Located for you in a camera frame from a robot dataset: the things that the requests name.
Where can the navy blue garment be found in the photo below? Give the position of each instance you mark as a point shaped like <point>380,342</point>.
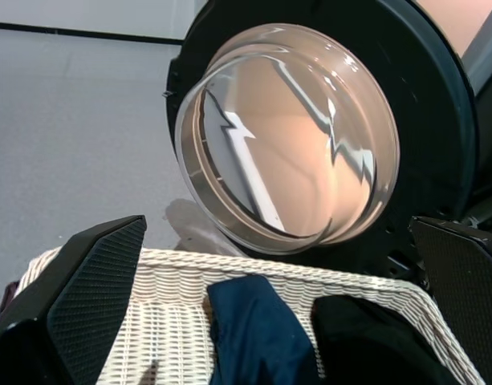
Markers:
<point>261,333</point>

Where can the grey washing machine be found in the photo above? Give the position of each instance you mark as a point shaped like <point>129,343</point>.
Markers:
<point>488,140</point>

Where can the black garment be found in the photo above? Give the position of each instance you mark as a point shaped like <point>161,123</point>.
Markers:
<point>374,345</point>

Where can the white counter with beige cabinet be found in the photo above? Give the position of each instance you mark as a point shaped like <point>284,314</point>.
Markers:
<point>450,20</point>

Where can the pale woven basket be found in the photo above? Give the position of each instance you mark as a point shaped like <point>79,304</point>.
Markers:
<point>173,313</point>

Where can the round glass washing machine door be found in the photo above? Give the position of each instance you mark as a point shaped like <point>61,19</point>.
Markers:
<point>293,140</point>

